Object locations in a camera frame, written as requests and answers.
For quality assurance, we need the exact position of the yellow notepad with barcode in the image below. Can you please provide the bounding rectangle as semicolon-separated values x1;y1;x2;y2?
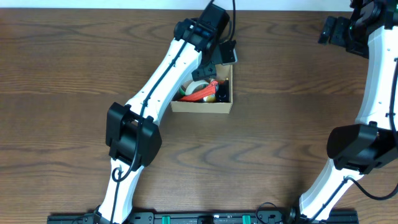
203;95;216;103

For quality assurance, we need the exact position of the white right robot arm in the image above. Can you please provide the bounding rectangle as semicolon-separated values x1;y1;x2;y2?
284;0;397;223

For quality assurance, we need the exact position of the green tape roll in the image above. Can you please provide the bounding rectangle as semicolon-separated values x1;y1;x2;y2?
179;85;187;96

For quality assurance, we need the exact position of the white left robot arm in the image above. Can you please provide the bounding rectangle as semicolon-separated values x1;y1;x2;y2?
93;2;237;223

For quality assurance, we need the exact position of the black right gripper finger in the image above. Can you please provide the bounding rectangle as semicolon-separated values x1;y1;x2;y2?
329;16;351;47
318;16;336;44

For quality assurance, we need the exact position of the beige masking tape roll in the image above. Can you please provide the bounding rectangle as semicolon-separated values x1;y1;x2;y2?
185;80;209;96

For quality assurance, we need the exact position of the brown cardboard box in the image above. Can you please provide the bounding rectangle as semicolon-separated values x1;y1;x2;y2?
171;64;233;114

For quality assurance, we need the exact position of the orange utility knife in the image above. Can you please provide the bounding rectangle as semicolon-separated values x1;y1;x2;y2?
178;80;218;103

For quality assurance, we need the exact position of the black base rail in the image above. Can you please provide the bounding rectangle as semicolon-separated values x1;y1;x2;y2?
46;207;360;224

